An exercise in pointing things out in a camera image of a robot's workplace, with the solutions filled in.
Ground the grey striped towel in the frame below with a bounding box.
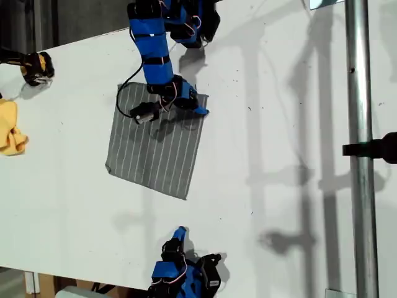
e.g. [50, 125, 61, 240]
[104, 81, 210, 201]

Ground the white plastic container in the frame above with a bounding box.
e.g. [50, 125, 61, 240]
[55, 285, 94, 298]

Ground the brown cardboard box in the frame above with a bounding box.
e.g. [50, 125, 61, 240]
[37, 273, 97, 298]

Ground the yellow cloth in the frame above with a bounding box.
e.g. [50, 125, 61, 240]
[0, 98, 29, 156]

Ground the black clamp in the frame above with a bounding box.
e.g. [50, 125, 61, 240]
[342, 132, 397, 165]

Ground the black camera box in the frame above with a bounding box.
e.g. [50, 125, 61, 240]
[129, 101, 161, 125]
[198, 253, 225, 293]

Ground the black camera cable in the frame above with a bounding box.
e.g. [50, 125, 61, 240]
[116, 60, 146, 119]

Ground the white bracket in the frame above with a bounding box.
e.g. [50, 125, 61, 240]
[24, 271, 40, 295]

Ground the steel post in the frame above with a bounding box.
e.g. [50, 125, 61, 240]
[344, 0, 380, 298]

